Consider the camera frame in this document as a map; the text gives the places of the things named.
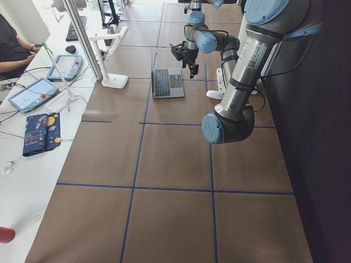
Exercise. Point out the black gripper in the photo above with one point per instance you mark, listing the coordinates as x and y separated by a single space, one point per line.
188 55

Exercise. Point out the grey laptop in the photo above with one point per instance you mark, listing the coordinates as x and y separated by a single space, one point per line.
166 83

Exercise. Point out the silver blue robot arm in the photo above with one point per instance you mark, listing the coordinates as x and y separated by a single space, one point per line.
196 5
266 23

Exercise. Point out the white desk lamp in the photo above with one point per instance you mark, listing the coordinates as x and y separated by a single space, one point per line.
111 80

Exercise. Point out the black desk mouse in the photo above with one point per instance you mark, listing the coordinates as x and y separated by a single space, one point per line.
71 49

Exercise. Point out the black keyboard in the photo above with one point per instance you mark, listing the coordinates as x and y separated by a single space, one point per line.
72 34

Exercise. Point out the upper teach pendant tablet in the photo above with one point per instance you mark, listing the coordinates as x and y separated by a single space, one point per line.
69 65

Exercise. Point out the teach pendant tablet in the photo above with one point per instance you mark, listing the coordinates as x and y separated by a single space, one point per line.
34 95
69 65

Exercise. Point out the thin metal rod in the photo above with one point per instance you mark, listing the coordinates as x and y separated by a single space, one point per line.
72 97

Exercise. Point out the brown paper table cover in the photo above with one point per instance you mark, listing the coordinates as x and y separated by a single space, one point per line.
142 184

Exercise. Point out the lower teach pendant tablet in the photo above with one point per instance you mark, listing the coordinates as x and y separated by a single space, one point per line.
34 95

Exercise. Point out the navy space print pouch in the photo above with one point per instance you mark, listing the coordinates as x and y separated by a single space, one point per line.
42 134

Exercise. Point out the seated person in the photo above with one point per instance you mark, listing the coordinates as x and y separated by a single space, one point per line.
16 53

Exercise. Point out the red cylinder bottle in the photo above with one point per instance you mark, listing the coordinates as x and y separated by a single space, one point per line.
6 235

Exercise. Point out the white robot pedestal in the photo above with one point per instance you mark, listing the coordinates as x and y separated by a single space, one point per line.
221 83

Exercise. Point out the aluminium frame post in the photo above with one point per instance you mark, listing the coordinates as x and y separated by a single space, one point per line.
83 38

